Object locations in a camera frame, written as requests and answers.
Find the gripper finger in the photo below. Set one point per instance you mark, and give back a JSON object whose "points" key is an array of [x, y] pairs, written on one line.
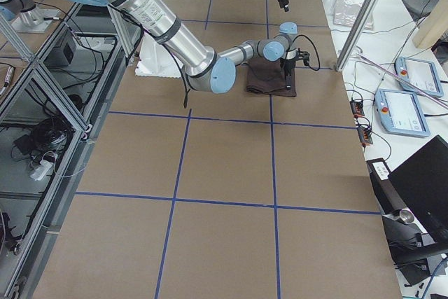
{"points": [[284, 4], [288, 81]]}

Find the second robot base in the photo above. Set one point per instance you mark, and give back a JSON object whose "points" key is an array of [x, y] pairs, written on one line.
{"points": [[25, 16]]}

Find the aluminium frame post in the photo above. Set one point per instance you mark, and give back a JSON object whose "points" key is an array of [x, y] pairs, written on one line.
{"points": [[355, 33]]}

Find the aluminium frame cage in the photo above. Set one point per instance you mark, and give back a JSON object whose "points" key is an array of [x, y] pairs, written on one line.
{"points": [[58, 78]]}

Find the dark brown t-shirt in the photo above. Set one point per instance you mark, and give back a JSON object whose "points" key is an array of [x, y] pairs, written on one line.
{"points": [[267, 78]]}

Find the teach pendant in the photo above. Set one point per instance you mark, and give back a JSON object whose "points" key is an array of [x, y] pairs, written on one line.
{"points": [[400, 113], [421, 73]]}

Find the black box with label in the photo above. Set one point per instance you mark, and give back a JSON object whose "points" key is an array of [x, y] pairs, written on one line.
{"points": [[386, 194]]}

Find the lower teach pendant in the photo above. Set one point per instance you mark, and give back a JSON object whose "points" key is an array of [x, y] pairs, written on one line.
{"points": [[400, 113]]}

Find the wooden beam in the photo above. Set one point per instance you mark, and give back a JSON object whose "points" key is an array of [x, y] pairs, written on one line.
{"points": [[433, 27]]}

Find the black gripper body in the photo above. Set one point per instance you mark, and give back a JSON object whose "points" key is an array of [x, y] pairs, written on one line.
{"points": [[288, 64]]}

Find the black monitor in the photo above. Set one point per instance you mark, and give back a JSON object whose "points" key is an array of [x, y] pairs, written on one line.
{"points": [[421, 182]]}

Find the upper teach pendant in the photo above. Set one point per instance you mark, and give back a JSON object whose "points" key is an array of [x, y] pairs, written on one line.
{"points": [[421, 73]]}

